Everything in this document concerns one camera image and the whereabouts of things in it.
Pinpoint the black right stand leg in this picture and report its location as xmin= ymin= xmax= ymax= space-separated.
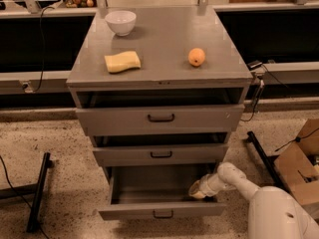
xmin=247 ymin=131 xmax=286 ymax=190

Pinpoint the black stand leg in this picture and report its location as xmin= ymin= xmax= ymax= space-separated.
xmin=0 ymin=152 xmax=53 ymax=233
xmin=247 ymin=131 xmax=286 ymax=190

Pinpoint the small black device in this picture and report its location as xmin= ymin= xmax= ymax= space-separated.
xmin=247 ymin=60 xmax=262 ymax=70

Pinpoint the grey bottom drawer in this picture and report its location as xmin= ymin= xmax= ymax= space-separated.
xmin=100 ymin=163 xmax=225 ymax=220

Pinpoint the orange fruit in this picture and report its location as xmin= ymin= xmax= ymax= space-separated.
xmin=188 ymin=48 xmax=205 ymax=67

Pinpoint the grey middle drawer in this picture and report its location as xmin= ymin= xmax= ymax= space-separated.
xmin=93 ymin=143 xmax=228 ymax=166

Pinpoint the black cable on right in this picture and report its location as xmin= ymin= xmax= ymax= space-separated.
xmin=240 ymin=63 xmax=290 ymax=123

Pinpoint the grey top drawer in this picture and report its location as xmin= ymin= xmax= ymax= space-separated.
xmin=76 ymin=105 xmax=243 ymax=136

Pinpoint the yellow sponge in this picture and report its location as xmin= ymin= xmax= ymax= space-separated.
xmin=105 ymin=51 xmax=141 ymax=74

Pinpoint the black left stand leg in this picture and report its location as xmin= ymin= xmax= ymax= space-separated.
xmin=0 ymin=152 xmax=53 ymax=233

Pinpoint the cardboard box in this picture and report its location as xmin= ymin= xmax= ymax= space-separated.
xmin=274 ymin=119 xmax=319 ymax=220

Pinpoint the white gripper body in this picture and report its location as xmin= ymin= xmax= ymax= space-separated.
xmin=198 ymin=173 xmax=223 ymax=198

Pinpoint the white bowl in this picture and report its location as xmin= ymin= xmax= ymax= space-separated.
xmin=105 ymin=10 xmax=137 ymax=36

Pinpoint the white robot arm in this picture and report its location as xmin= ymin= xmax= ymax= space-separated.
xmin=188 ymin=162 xmax=319 ymax=239

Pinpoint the grey drawer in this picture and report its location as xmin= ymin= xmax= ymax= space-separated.
xmin=100 ymin=163 xmax=225 ymax=220
xmin=93 ymin=143 xmax=228 ymax=166
xmin=76 ymin=105 xmax=243 ymax=136

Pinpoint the black cable on left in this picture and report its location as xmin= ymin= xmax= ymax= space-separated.
xmin=33 ymin=5 xmax=56 ymax=94

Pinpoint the grey drawer cabinet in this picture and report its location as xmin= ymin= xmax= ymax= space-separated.
xmin=66 ymin=5 xmax=254 ymax=192

